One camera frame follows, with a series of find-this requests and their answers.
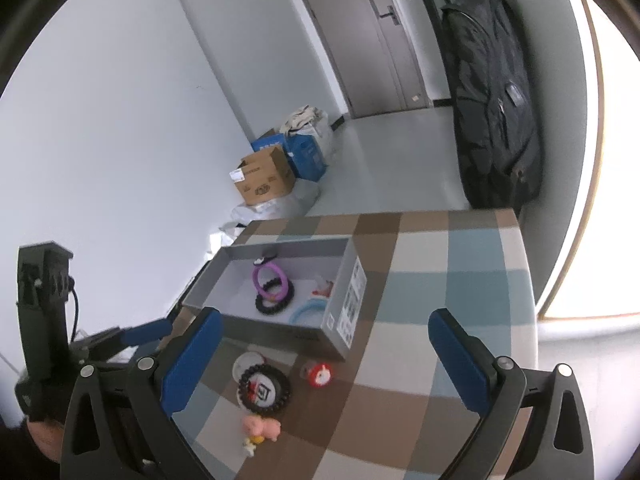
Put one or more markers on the printed white round disc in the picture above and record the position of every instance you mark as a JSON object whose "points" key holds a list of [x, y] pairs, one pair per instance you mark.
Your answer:
{"points": [[262, 391]]}

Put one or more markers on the small black white clip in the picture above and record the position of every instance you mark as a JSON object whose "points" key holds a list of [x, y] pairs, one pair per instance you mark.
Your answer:
{"points": [[265, 258]]}

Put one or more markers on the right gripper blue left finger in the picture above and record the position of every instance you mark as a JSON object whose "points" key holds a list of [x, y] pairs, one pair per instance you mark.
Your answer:
{"points": [[166, 388]]}

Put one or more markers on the pink pig figurine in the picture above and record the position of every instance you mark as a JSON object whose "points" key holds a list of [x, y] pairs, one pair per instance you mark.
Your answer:
{"points": [[257, 430]]}

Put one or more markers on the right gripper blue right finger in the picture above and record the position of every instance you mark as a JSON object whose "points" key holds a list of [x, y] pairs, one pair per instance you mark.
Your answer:
{"points": [[485, 388]]}

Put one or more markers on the grey cardboard box tray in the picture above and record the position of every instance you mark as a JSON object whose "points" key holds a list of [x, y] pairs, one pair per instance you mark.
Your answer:
{"points": [[272, 305]]}

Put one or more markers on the white plastic bags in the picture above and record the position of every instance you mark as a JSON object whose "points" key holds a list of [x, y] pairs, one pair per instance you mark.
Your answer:
{"points": [[296, 204]]}

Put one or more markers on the small red pink charm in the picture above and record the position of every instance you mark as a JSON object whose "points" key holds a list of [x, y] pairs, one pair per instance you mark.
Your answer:
{"points": [[323, 288]]}

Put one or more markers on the person's left hand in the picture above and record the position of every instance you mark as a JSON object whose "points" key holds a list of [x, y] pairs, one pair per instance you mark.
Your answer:
{"points": [[48, 436]]}

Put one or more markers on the red santa charm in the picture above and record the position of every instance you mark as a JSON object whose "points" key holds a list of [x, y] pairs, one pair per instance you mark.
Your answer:
{"points": [[317, 374]]}

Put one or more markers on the brown cardboard box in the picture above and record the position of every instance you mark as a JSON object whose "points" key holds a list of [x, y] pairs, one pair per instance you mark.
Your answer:
{"points": [[263, 175]]}

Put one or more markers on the beige cloth bag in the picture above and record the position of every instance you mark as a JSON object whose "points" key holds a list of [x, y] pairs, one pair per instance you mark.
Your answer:
{"points": [[311, 121]]}

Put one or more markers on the blue cardboard box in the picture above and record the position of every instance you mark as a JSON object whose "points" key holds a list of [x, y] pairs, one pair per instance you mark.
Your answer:
{"points": [[302, 152]]}

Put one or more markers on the black hanging backpack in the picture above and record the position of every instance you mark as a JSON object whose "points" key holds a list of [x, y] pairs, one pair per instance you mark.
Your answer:
{"points": [[495, 120]]}

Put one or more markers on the checkered plaid table cloth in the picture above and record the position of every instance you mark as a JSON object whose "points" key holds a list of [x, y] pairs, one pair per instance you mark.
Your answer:
{"points": [[390, 412]]}

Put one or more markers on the grey door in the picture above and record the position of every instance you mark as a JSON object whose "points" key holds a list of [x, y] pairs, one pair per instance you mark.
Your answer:
{"points": [[372, 55]]}

